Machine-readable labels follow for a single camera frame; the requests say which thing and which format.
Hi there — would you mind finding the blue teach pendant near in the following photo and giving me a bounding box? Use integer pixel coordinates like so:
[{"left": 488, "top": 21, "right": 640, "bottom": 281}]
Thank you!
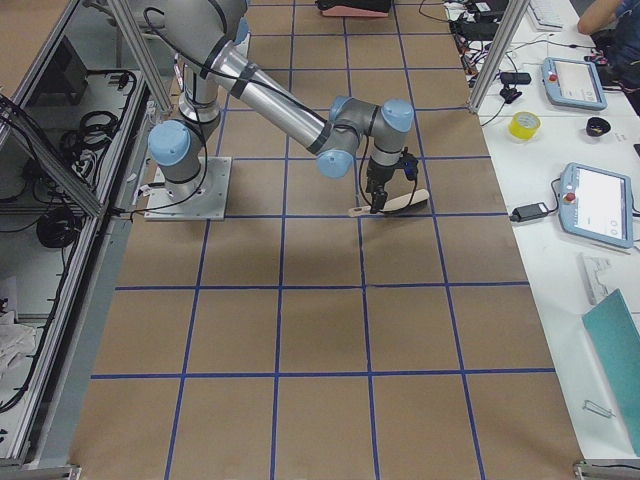
[{"left": 557, "top": 162, "right": 634, "bottom": 249}]

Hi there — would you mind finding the teal folder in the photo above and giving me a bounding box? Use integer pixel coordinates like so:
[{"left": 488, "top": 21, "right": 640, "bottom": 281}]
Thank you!
[{"left": 582, "top": 289, "right": 639, "bottom": 455}]

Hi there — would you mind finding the blue teach pendant far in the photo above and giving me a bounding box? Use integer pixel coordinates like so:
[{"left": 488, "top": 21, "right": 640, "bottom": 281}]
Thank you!
[{"left": 541, "top": 57, "right": 608, "bottom": 111}]

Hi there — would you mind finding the person at desk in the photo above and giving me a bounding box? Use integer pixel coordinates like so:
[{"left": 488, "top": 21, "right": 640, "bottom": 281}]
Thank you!
[{"left": 577, "top": 0, "right": 639, "bottom": 93}]

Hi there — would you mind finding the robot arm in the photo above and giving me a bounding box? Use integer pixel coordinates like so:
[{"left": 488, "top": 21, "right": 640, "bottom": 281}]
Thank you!
[{"left": 143, "top": 1, "right": 418, "bottom": 214}]

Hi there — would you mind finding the yellow tape roll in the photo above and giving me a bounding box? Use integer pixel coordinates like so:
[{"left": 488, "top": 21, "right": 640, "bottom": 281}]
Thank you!
[{"left": 507, "top": 111, "right": 541, "bottom": 141}]

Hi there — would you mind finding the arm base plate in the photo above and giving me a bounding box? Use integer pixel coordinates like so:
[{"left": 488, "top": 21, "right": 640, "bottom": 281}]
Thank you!
[{"left": 144, "top": 156, "right": 232, "bottom": 221}]

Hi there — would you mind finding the aluminium frame post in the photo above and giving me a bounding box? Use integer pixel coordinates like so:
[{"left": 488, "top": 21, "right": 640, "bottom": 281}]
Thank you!
[{"left": 467, "top": 0, "right": 529, "bottom": 114}]

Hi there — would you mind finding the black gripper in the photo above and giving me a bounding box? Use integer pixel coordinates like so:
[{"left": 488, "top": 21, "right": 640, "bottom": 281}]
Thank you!
[{"left": 365, "top": 158, "right": 402, "bottom": 214}]

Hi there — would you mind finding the black power adapter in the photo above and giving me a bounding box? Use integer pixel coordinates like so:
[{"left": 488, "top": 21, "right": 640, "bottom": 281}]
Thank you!
[{"left": 509, "top": 202, "right": 550, "bottom": 223}]

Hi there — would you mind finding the white hand brush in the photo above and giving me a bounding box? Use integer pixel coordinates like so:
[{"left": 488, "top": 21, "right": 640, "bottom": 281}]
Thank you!
[{"left": 348, "top": 189, "right": 430, "bottom": 218}]

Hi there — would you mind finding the blue teach pendant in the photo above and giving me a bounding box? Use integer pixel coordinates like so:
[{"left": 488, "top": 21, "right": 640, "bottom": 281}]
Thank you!
[
  {"left": 541, "top": 57, "right": 608, "bottom": 111},
  {"left": 557, "top": 162, "right": 634, "bottom": 249}
]

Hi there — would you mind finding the crumpled white cloth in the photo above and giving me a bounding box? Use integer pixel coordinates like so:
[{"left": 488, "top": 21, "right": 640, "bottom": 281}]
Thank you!
[{"left": 1, "top": 311, "right": 36, "bottom": 376}]

